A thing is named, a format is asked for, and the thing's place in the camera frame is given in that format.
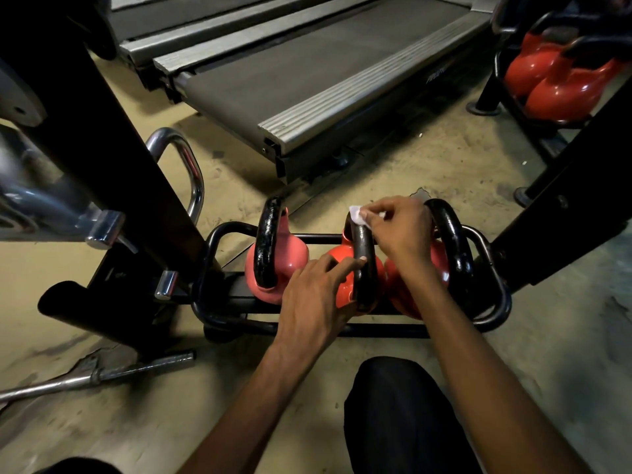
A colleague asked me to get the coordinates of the person's right hand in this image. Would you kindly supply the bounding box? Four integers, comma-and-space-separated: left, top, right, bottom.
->
358, 196, 436, 278

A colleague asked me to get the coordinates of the person's left hand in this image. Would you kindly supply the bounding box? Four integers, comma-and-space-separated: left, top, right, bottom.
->
274, 254, 369, 364

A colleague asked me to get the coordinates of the orange kettlebell with black handle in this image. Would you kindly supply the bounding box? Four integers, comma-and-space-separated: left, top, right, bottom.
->
328, 212, 387, 314

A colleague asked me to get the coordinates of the person's right forearm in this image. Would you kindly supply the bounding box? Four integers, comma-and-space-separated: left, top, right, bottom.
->
394, 270, 593, 474

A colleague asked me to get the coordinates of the person's left forearm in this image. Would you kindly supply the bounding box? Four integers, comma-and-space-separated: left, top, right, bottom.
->
177, 340, 318, 474

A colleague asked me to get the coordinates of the person's black trouser leg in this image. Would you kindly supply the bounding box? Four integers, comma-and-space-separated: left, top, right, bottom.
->
34, 457, 123, 474
344, 356, 484, 474

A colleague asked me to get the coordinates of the low black kettlebell rack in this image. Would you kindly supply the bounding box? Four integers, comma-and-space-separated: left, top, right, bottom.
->
191, 221, 513, 339

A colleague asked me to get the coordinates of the grey treadmill with ribbed rails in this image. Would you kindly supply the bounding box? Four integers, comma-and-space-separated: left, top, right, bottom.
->
153, 0, 495, 185

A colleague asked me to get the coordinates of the black tiered kettlebell rack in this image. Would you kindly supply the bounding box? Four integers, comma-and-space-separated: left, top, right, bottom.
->
466, 0, 632, 166

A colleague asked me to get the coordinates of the chrome peg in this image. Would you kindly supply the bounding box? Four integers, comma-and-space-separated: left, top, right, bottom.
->
154, 270, 179, 301

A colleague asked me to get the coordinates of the large red kettlebell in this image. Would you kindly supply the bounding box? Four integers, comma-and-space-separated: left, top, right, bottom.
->
504, 12, 566, 98
524, 35, 629, 122

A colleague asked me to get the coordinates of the black padded roller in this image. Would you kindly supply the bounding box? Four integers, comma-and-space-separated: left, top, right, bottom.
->
38, 280, 166, 342

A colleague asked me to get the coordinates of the chrome bar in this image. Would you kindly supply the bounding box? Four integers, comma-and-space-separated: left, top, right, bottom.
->
0, 350, 196, 403

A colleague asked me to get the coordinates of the red kettlebell with black handle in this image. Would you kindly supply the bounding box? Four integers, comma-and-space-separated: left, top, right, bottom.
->
384, 198, 476, 321

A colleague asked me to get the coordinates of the pink kettlebell with black handle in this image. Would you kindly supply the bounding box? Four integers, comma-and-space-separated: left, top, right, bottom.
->
245, 197, 310, 306

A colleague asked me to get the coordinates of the black slanted frame beam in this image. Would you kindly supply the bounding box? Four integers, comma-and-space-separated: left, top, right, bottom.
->
491, 84, 632, 294

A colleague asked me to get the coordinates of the chrome curved handle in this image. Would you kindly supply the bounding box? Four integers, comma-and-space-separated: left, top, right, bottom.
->
146, 127, 205, 225

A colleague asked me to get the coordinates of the black weight machine frame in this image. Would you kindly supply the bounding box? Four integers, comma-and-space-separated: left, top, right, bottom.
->
0, 0, 218, 358

